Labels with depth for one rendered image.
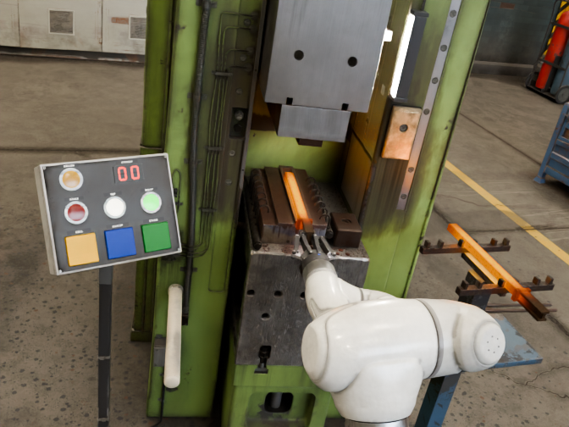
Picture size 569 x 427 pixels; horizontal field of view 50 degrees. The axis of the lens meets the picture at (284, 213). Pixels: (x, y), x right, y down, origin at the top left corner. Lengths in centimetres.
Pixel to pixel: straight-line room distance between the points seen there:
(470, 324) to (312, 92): 92
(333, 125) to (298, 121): 10
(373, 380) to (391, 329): 8
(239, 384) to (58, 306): 123
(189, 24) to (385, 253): 102
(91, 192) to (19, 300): 159
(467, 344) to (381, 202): 113
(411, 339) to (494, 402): 209
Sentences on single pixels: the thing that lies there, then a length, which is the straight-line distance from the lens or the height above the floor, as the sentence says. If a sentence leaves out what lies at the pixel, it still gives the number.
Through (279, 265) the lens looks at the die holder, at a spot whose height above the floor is 87.
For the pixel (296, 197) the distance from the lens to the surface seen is 200.
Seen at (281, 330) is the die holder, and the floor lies 62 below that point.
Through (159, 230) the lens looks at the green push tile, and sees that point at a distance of 169.
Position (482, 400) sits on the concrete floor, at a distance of 302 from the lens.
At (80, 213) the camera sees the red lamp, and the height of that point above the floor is 109.
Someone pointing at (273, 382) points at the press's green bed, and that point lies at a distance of 219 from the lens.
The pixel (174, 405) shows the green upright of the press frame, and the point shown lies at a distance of 251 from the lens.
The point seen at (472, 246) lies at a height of 104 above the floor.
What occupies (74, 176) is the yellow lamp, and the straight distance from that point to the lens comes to 163.
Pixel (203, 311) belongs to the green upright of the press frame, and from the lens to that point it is 221.
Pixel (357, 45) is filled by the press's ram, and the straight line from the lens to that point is 171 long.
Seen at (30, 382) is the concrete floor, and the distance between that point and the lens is 274.
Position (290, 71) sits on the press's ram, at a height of 146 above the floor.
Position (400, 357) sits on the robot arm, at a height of 129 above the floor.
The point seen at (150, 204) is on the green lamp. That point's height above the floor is 109.
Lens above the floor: 188
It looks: 27 degrees down
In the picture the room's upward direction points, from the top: 10 degrees clockwise
